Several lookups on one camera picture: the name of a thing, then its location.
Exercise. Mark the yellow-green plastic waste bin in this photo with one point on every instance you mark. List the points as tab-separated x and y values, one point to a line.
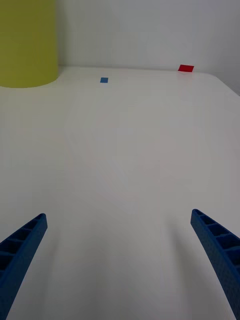
27	45

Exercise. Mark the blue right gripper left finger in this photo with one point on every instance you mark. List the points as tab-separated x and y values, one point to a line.
22	260

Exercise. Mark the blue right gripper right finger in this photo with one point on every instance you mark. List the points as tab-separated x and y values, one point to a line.
220	255

